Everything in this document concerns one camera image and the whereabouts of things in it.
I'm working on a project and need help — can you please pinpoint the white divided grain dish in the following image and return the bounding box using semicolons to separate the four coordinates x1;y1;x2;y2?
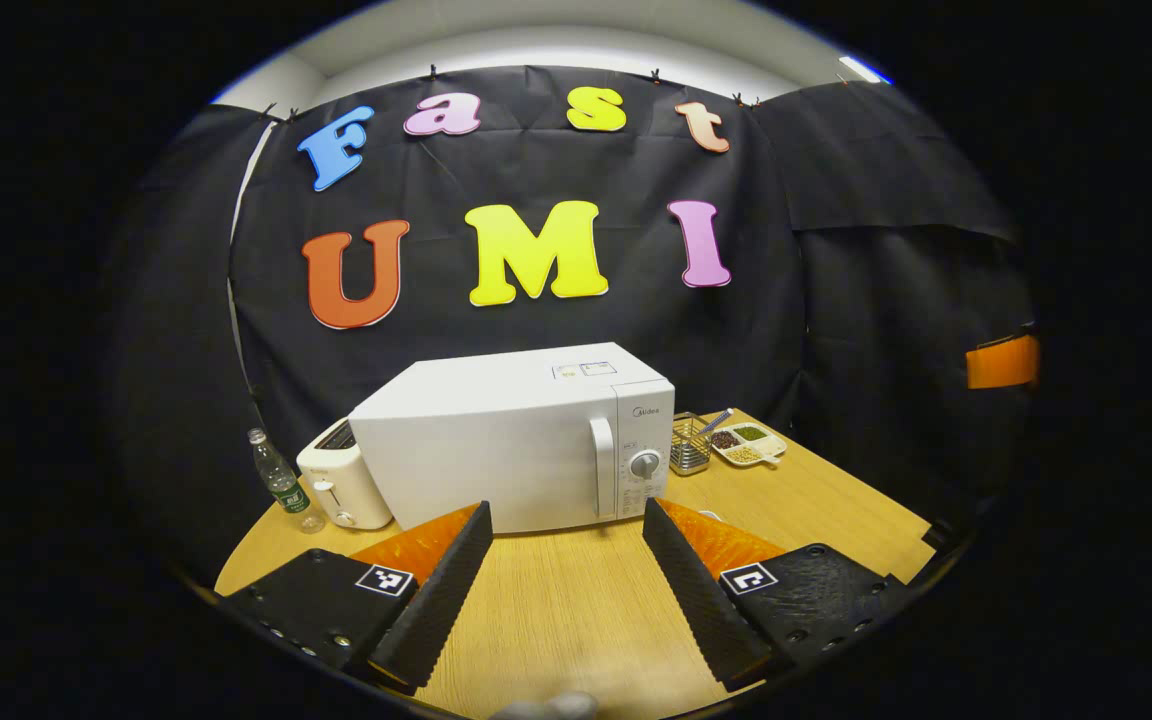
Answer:
710;423;789;469

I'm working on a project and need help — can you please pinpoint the clear plastic water bottle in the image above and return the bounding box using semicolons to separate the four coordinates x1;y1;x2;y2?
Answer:
247;428;327;535

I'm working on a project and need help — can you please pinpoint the white toaster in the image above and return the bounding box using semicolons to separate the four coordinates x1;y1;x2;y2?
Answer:
296;418;395;531

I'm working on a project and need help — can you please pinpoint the metal wire basket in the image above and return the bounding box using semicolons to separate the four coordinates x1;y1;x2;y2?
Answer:
670;412;715;477

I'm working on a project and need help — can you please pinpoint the white microwave oven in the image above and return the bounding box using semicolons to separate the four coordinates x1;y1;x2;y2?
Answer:
348;342;677;535

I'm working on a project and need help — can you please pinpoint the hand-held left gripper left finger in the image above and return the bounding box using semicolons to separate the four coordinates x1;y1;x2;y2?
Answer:
219;500;494;691

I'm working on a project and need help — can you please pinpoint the ceiling light panel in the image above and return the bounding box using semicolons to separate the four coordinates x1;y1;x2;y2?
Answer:
839;55;894;87

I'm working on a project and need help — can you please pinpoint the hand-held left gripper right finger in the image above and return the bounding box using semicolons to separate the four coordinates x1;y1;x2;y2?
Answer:
642;497;912;691

